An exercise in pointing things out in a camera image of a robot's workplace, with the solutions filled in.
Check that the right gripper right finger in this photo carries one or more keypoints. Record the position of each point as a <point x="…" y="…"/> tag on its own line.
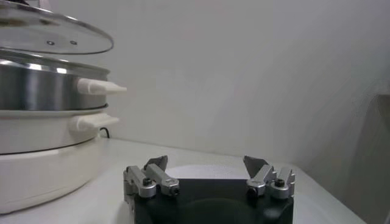
<point x="263" y="176"/>

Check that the white electric cooker base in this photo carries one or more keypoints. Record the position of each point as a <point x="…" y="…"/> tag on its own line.
<point x="45" y="170"/>

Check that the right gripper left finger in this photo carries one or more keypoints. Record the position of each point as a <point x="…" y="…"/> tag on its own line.
<point x="152" y="178"/>

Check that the stainless steel steamer basket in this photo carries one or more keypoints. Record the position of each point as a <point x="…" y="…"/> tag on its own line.
<point x="36" y="88"/>

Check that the round glass pot lid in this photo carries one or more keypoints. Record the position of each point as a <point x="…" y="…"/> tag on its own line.
<point x="45" y="30"/>

